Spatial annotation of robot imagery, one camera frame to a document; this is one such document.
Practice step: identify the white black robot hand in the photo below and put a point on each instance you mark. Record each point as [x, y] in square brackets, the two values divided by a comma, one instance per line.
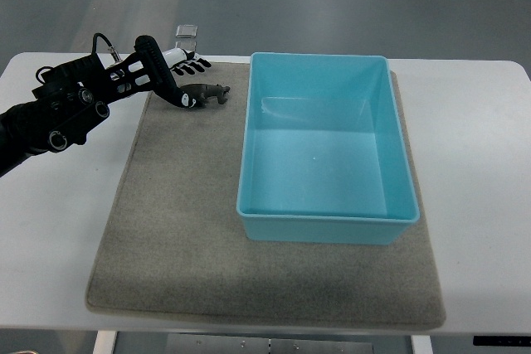
[183, 62]

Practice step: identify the brown toy hippo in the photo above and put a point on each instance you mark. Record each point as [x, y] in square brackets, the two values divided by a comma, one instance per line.
[207, 92]

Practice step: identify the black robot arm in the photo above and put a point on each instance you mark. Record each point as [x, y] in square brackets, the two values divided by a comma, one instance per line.
[74, 98]

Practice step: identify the blue plastic box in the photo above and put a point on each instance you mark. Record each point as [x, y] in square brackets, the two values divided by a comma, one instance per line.
[324, 158]

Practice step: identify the lower floor socket plate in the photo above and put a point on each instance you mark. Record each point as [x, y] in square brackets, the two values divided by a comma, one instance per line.
[186, 45]

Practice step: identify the grey felt mat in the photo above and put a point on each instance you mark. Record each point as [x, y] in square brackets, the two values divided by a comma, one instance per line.
[175, 248]

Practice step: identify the metal table crossbar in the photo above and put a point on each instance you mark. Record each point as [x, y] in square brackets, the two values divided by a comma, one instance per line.
[190, 343]

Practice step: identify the white left table leg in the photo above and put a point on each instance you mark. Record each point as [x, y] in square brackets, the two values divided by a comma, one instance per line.
[105, 342]

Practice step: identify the white table leg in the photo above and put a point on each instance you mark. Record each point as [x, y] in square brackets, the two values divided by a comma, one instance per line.
[421, 344]
[105, 342]

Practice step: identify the white right table leg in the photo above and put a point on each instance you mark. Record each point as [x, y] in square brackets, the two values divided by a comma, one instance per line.
[421, 344]

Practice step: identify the black table control panel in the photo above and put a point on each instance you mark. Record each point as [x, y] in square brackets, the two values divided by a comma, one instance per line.
[502, 341]

